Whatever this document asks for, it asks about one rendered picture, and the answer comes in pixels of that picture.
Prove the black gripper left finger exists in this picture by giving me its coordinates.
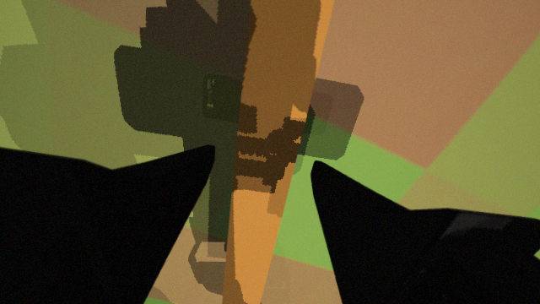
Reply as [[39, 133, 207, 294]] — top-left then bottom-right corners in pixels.
[[0, 144, 215, 304]]

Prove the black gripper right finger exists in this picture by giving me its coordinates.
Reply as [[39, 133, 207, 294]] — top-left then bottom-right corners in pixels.
[[310, 160, 540, 304]]

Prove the orange bar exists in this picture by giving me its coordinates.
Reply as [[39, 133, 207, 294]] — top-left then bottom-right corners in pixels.
[[222, 0, 335, 304]]

